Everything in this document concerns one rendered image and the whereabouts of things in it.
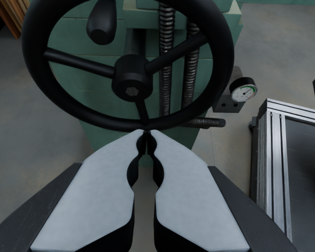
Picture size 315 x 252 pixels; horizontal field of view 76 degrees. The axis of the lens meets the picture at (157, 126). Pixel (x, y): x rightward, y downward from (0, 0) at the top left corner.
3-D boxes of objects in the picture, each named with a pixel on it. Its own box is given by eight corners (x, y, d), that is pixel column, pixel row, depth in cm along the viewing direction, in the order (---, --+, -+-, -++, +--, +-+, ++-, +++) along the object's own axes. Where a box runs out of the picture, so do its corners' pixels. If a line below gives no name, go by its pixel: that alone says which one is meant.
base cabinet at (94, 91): (100, 167, 107) (41, 55, 47) (112, 86, 138) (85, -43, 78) (184, 167, 109) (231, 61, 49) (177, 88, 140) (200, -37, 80)
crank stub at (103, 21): (118, 49, 18) (90, 52, 18) (123, 13, 21) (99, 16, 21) (109, 22, 16) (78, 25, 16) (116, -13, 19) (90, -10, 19)
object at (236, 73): (213, 113, 61) (221, 96, 55) (207, 84, 68) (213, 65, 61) (240, 114, 62) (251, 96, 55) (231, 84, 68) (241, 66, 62)
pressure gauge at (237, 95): (225, 106, 54) (236, 84, 47) (222, 95, 56) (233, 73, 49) (248, 106, 54) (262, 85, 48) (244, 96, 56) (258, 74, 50)
